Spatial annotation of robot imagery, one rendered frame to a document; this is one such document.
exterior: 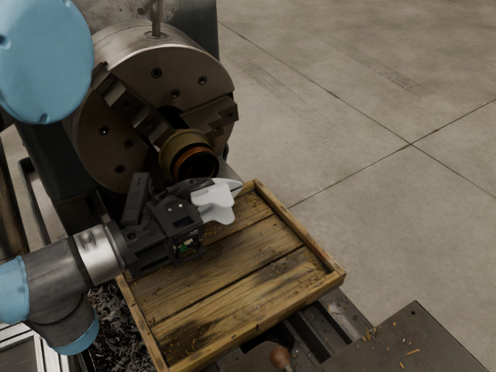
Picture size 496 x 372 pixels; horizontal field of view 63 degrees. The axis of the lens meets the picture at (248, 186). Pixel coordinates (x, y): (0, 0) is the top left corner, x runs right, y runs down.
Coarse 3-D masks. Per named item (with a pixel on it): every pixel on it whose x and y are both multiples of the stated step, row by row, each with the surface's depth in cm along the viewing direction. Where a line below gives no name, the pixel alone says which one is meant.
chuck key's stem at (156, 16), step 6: (156, 0) 64; (162, 0) 65; (156, 6) 65; (162, 6) 65; (150, 12) 66; (156, 12) 65; (162, 12) 66; (150, 18) 66; (156, 18) 66; (162, 18) 67; (156, 24) 67; (156, 30) 67; (156, 36) 68
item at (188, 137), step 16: (192, 128) 68; (176, 144) 66; (192, 144) 66; (208, 144) 68; (160, 160) 68; (176, 160) 66; (192, 160) 64; (208, 160) 68; (176, 176) 66; (192, 176) 70; (208, 176) 69
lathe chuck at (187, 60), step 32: (128, 32) 69; (160, 32) 70; (96, 64) 65; (128, 64) 64; (160, 64) 67; (192, 64) 70; (96, 96) 65; (160, 96) 71; (192, 96) 74; (96, 128) 68; (128, 128) 71; (224, 128) 84; (96, 160) 72; (128, 160) 75
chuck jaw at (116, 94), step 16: (96, 80) 65; (112, 80) 65; (112, 96) 63; (128, 96) 63; (128, 112) 65; (144, 112) 65; (160, 112) 73; (144, 128) 66; (160, 128) 66; (160, 144) 67
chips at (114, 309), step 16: (96, 288) 109; (112, 288) 108; (96, 304) 105; (112, 304) 104; (112, 320) 102; (128, 320) 105; (112, 336) 97; (128, 336) 100; (96, 352) 97; (112, 352) 95; (128, 352) 95; (144, 352) 98; (96, 368) 96; (112, 368) 92; (128, 368) 94; (144, 368) 96
